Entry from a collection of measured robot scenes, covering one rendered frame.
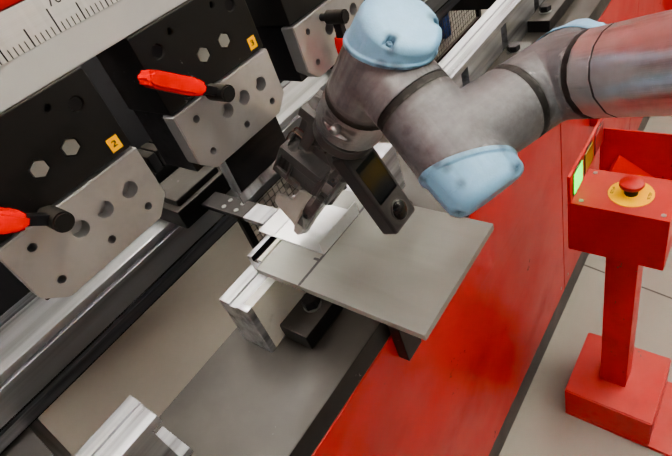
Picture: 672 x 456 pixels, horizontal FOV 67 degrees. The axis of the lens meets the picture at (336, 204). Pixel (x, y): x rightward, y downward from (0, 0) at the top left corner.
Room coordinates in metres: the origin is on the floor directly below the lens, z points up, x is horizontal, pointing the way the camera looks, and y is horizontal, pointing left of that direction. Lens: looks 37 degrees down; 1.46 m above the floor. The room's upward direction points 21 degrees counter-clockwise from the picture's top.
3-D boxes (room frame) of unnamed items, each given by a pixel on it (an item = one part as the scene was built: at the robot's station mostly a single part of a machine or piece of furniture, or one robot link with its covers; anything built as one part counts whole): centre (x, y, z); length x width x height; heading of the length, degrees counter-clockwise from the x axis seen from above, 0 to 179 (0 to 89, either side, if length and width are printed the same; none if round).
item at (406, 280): (0.49, -0.02, 1.00); 0.26 x 0.18 x 0.01; 41
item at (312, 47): (0.71, -0.06, 1.26); 0.15 x 0.09 x 0.17; 131
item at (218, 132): (0.58, 0.09, 1.26); 0.15 x 0.09 x 0.17; 131
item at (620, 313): (0.65, -0.52, 0.39); 0.06 x 0.06 x 0.54; 40
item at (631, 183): (0.61, -0.49, 0.79); 0.04 x 0.04 x 0.04
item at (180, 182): (0.72, 0.18, 1.01); 0.26 x 0.12 x 0.05; 41
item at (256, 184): (0.60, 0.08, 1.13); 0.10 x 0.02 x 0.10; 131
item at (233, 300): (0.64, 0.04, 0.92); 0.39 x 0.06 x 0.10; 131
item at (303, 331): (0.58, 0.01, 0.89); 0.30 x 0.05 x 0.03; 131
